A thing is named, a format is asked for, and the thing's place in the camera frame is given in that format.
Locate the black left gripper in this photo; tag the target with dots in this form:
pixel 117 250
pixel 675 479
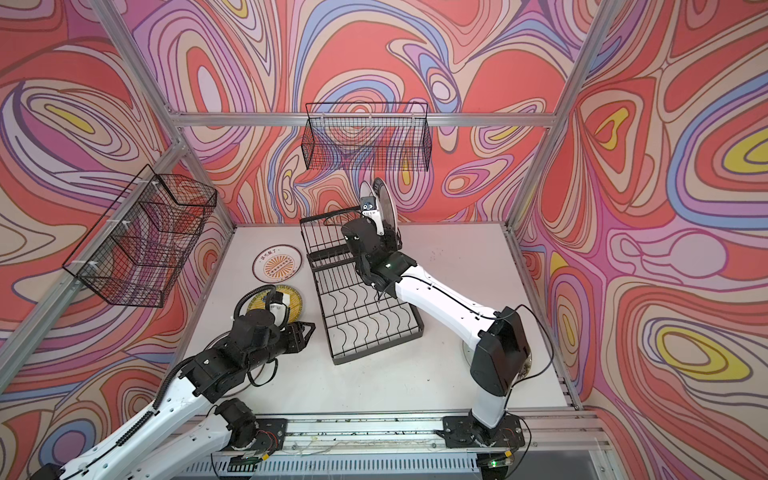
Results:
pixel 294 334

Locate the black metal dish rack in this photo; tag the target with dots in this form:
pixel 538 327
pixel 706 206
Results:
pixel 359 321

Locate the green rimmed white plate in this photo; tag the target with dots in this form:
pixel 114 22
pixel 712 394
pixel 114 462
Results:
pixel 386 219

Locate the pale green flower plate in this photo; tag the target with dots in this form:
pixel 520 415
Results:
pixel 467 353

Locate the white plate with clover emblem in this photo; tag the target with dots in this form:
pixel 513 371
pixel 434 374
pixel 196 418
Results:
pixel 366 192

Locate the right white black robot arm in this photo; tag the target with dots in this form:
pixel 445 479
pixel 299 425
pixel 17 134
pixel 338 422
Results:
pixel 497 339

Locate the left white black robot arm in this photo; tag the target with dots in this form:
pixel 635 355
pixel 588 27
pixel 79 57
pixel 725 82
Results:
pixel 192 415

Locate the yellow green woven bamboo tray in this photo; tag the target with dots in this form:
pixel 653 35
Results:
pixel 290 298

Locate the small orange sunburst plate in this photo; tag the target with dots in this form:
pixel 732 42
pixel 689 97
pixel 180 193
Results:
pixel 277 263

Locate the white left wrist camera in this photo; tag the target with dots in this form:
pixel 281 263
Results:
pixel 278 305

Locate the black wire basket back wall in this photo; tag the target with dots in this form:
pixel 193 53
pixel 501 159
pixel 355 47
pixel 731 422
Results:
pixel 367 136

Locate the black wire basket wall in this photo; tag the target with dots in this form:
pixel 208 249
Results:
pixel 367 136
pixel 148 243

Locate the black wire basket left wall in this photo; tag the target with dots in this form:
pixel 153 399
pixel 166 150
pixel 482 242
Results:
pixel 148 243

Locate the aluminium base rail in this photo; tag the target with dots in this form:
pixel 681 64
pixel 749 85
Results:
pixel 531 445

